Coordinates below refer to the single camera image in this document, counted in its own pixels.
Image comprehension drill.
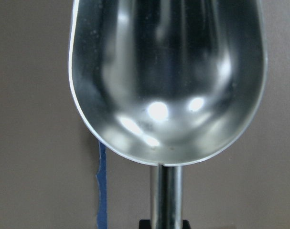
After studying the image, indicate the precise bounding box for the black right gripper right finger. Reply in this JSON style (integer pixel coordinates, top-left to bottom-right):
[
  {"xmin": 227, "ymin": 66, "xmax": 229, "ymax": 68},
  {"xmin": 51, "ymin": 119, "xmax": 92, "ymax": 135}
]
[{"xmin": 182, "ymin": 220, "xmax": 191, "ymax": 229}]

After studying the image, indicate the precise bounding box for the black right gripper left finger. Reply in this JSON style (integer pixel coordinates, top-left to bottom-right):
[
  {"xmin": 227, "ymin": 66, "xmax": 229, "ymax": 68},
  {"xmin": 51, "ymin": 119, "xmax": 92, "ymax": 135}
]
[{"xmin": 138, "ymin": 219, "xmax": 151, "ymax": 229}]

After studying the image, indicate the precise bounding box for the steel ice scoop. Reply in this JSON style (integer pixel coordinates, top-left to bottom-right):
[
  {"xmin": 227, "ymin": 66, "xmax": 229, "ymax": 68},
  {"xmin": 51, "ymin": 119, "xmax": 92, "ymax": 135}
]
[{"xmin": 68, "ymin": 0, "xmax": 267, "ymax": 229}]

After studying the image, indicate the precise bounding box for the blue tape line lengthwise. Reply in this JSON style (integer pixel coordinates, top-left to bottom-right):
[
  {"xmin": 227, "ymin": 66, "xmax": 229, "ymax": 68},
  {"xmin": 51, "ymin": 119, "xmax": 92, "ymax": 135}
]
[{"xmin": 96, "ymin": 142, "xmax": 108, "ymax": 229}]

